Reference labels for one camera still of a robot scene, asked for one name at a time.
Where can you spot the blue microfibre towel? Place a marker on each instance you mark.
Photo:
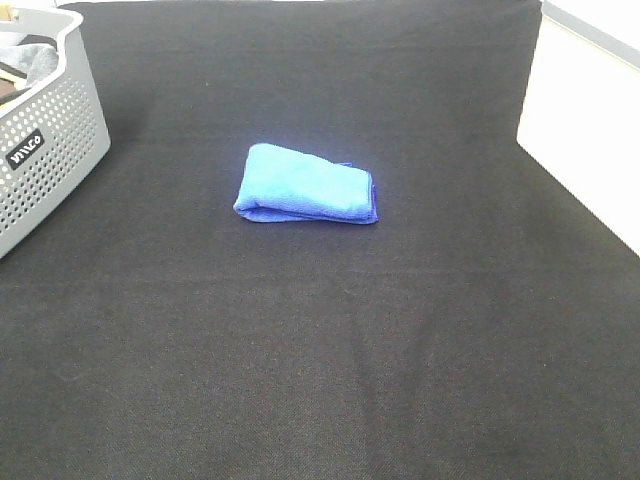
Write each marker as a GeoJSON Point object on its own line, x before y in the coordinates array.
{"type": "Point", "coordinates": [284, 185]}

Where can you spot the white plastic storage crate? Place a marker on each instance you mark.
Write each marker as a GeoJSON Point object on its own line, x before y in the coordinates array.
{"type": "Point", "coordinates": [580, 113]}

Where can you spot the grey perforated plastic basket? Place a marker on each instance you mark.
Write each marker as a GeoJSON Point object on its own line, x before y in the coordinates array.
{"type": "Point", "coordinates": [53, 135]}

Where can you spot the yellow black item in basket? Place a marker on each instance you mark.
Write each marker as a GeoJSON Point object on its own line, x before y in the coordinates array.
{"type": "Point", "coordinates": [11, 79]}

